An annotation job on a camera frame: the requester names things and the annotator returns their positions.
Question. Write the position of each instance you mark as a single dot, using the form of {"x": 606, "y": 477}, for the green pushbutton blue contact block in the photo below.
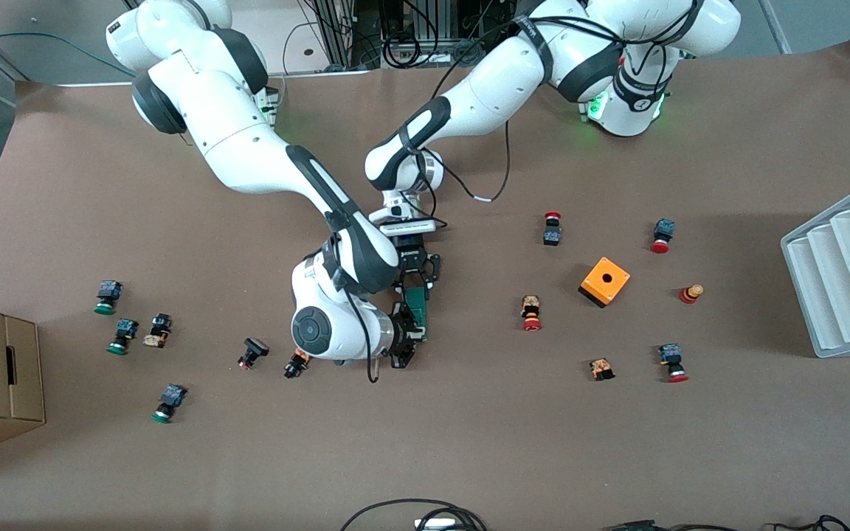
{"x": 171, "y": 398}
{"x": 109, "y": 291}
{"x": 125, "y": 330}

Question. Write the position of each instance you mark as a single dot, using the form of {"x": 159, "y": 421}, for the black selector orange contact block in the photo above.
{"x": 294, "y": 366}

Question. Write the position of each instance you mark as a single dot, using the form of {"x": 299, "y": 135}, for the brown paper table cover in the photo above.
{"x": 425, "y": 442}

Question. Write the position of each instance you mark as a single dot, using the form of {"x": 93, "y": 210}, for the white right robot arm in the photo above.
{"x": 248, "y": 155}

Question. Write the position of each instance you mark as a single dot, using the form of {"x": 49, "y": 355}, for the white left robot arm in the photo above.
{"x": 499, "y": 88}

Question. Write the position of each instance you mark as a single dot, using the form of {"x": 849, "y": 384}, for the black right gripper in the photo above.
{"x": 403, "y": 334}

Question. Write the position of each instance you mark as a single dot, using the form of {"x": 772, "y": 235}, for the white grooved tray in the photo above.
{"x": 838, "y": 295}

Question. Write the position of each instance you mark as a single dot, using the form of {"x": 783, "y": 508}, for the orange button enclosure box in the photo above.
{"x": 614, "y": 292}

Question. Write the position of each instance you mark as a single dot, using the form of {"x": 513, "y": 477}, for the aluminium frame rack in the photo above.
{"x": 344, "y": 29}

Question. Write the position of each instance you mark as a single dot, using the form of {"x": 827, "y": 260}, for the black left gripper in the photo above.
{"x": 411, "y": 259}

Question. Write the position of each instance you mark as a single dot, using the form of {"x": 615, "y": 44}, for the red mushroom button yellow block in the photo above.
{"x": 530, "y": 306}

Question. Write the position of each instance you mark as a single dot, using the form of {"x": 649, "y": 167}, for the green load switch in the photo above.
{"x": 423, "y": 310}

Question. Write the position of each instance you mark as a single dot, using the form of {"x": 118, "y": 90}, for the black pushbutton red tip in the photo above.
{"x": 254, "y": 348}

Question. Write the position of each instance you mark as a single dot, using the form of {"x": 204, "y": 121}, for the red yellow button head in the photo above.
{"x": 689, "y": 295}

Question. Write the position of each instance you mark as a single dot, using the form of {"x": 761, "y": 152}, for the red pushbutton black contact block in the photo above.
{"x": 552, "y": 236}

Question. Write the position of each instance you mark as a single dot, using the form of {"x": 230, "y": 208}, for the red pushbutton blue contact block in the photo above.
{"x": 663, "y": 230}
{"x": 671, "y": 358}

